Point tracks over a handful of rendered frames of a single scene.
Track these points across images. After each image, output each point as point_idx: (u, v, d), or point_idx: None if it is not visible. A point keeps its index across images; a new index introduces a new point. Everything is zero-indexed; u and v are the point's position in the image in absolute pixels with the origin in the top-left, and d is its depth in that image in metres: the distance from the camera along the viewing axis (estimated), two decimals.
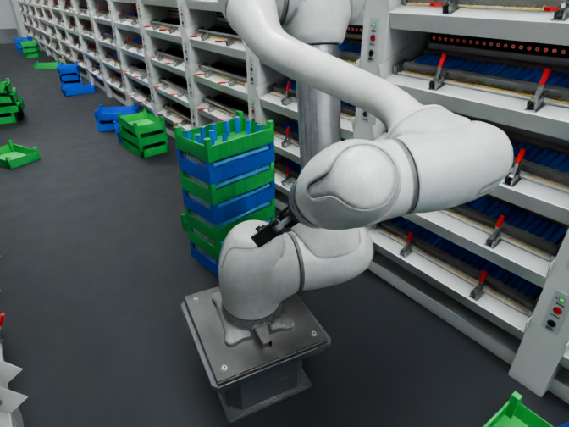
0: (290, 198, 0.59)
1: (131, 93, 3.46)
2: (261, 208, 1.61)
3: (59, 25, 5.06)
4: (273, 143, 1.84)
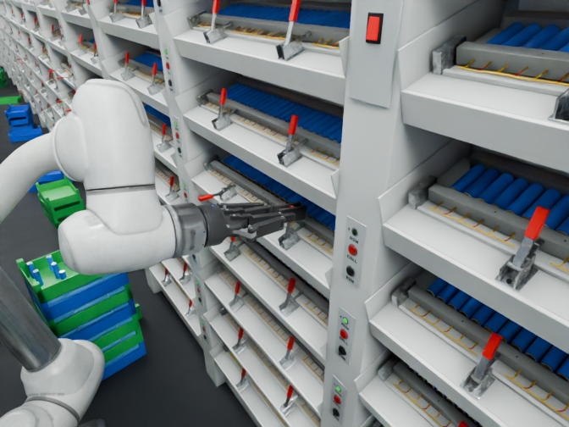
0: (191, 252, 0.67)
1: None
2: (122, 324, 1.64)
3: (15, 63, 5.09)
4: None
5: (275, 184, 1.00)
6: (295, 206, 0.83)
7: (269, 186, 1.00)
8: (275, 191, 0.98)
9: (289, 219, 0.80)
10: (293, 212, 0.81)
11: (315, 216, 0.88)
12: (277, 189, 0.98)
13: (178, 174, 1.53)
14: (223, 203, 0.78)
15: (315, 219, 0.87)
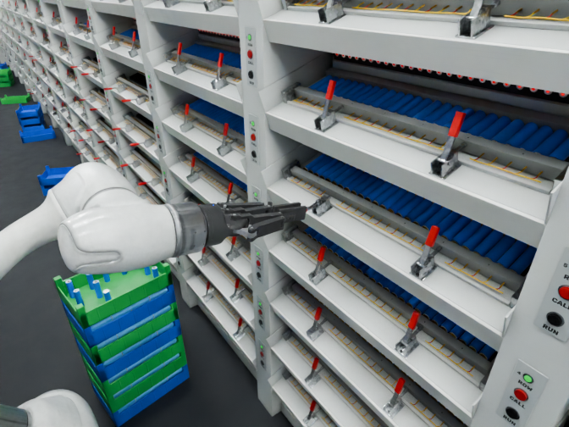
0: (191, 252, 0.67)
1: (84, 149, 3.32)
2: (166, 346, 1.47)
3: (24, 61, 4.92)
4: (192, 257, 1.69)
5: (383, 196, 0.83)
6: (295, 206, 0.84)
7: (376, 198, 0.83)
8: (386, 204, 0.81)
9: (289, 219, 0.80)
10: (293, 212, 0.81)
11: (450, 237, 0.71)
12: (388, 202, 0.81)
13: (232, 180, 1.37)
14: (223, 202, 0.78)
15: (452, 241, 0.71)
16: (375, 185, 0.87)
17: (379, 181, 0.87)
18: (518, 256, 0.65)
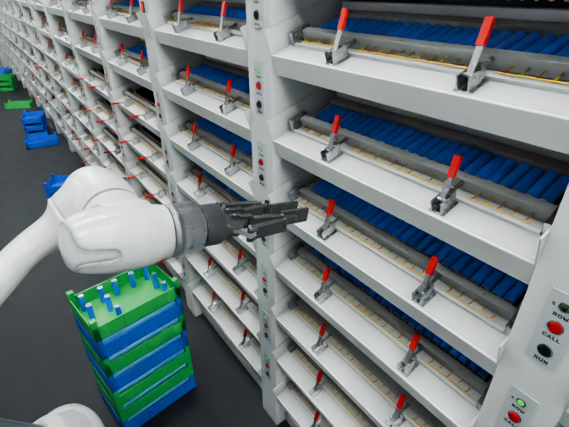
0: (191, 252, 0.67)
1: (88, 157, 3.36)
2: (174, 357, 1.52)
3: (28, 67, 4.96)
4: (198, 268, 1.74)
5: (385, 221, 0.88)
6: (293, 205, 0.84)
7: (378, 224, 0.88)
8: (389, 230, 0.86)
9: (291, 220, 0.79)
10: (295, 213, 0.80)
11: (450, 264, 0.76)
12: (389, 228, 0.86)
13: (238, 196, 1.41)
14: (221, 202, 0.78)
15: (450, 268, 0.75)
16: (378, 211, 0.91)
17: None
18: (512, 285, 0.70)
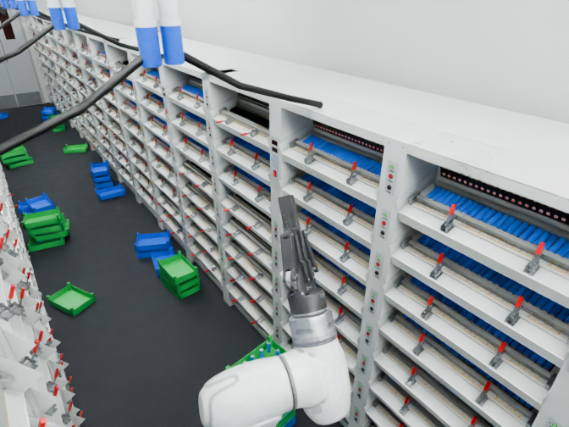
0: (317, 327, 0.76)
1: (162, 215, 4.01)
2: None
3: (88, 119, 5.61)
4: None
5: None
6: (283, 203, 0.83)
7: (450, 349, 1.53)
8: (456, 354, 1.51)
9: (287, 220, 0.80)
10: (284, 213, 0.82)
11: (494, 381, 1.41)
12: (457, 352, 1.51)
13: (335, 297, 2.06)
14: None
15: (495, 384, 1.40)
16: None
17: None
18: None
